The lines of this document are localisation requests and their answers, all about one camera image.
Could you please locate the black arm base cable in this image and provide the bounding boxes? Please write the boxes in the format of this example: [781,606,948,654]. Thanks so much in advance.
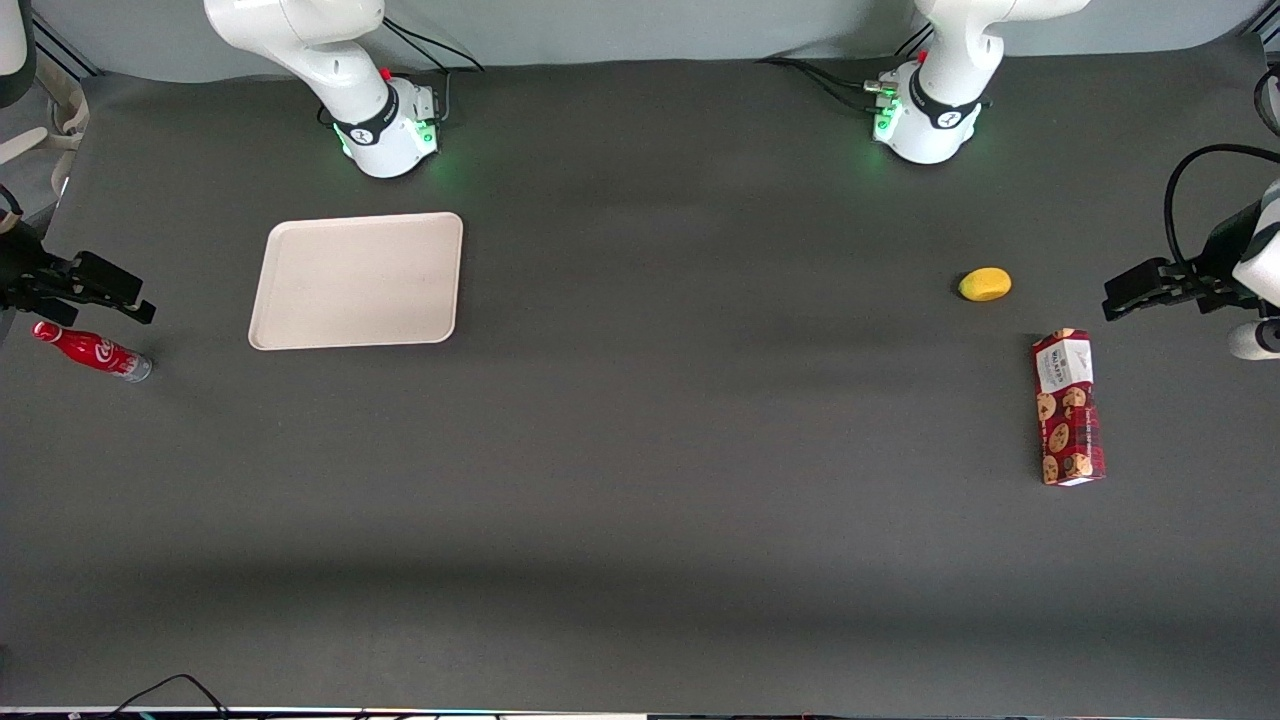
[383,17,487,123]
[756,56,883,114]

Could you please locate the black looped wrist cable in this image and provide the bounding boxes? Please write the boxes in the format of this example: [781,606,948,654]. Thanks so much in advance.
[1163,144,1280,273]

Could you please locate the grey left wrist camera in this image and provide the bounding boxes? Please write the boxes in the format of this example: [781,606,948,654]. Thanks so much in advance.
[1228,318,1280,362]

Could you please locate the black right arm base cable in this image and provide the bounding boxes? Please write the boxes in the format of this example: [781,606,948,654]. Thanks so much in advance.
[383,17,487,123]

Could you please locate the beige bag strap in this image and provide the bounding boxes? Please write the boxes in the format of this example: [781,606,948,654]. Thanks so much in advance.
[0,73,92,167]

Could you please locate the thin black floor cable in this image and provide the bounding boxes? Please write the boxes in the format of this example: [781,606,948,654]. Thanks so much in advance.
[105,673,232,720]

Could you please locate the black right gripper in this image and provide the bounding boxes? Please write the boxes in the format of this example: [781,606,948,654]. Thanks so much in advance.
[0,215,158,328]

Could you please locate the red coke bottle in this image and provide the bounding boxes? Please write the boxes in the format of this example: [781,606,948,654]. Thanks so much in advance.
[32,320,153,384]

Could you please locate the black left arm base cable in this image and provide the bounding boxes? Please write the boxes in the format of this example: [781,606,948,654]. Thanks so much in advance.
[756,56,883,114]

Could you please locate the yellow lemon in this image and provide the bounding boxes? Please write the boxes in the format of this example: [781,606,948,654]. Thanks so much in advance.
[958,267,1013,303]

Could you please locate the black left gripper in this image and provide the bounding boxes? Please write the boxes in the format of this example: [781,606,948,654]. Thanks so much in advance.
[1102,201,1264,322]

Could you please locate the beige plastic tray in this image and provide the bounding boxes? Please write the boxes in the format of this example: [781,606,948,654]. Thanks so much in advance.
[247,211,465,352]

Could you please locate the red cookie box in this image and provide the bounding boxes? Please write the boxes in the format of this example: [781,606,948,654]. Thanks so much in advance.
[1031,328,1108,488]

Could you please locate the dark grey table mat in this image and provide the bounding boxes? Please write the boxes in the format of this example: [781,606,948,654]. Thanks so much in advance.
[0,35,1280,717]

